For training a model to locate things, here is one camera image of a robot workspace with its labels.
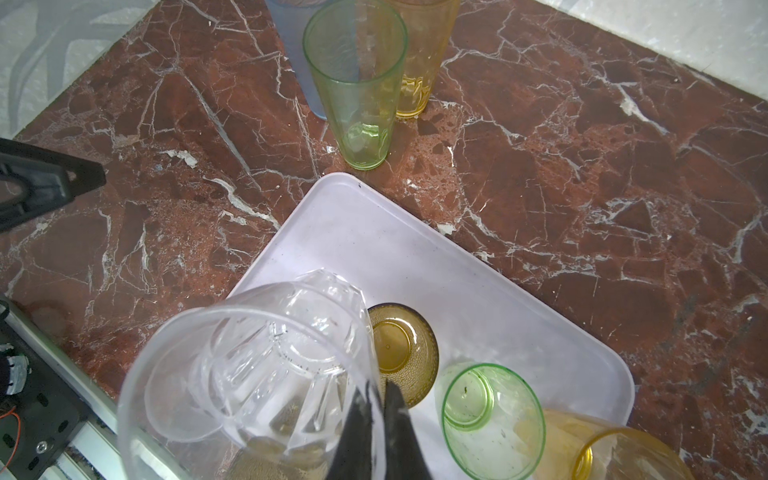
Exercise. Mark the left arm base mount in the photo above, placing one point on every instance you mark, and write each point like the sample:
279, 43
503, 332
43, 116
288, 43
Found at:
40, 413

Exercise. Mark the yellow transparent plastic cup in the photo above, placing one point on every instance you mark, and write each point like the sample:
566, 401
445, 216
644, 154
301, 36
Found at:
583, 447

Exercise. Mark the small green plastic cup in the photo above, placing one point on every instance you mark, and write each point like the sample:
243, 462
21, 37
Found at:
491, 420

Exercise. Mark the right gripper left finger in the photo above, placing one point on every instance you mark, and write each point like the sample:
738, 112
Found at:
354, 458

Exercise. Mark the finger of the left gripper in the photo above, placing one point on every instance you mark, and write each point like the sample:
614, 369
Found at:
35, 181

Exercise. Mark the tall yellow plastic cup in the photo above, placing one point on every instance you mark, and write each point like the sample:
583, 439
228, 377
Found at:
429, 25

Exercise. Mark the blue frosted plastic cup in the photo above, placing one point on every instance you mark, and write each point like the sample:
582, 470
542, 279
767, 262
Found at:
291, 18

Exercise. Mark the tall green plastic cup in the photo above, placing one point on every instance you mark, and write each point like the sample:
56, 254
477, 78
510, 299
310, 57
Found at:
356, 52

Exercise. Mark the clear faceted cup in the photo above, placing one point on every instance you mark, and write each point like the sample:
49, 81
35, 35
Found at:
281, 361

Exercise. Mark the lilac plastic tray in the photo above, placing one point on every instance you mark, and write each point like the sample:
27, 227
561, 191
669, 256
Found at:
344, 226

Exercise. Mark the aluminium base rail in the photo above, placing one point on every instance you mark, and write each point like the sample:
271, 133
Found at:
92, 453

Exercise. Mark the amber dimpled cup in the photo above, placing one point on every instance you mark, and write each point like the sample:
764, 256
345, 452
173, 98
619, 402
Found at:
264, 458
406, 349

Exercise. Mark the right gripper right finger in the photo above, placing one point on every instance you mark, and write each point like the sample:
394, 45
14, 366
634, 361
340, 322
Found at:
404, 459

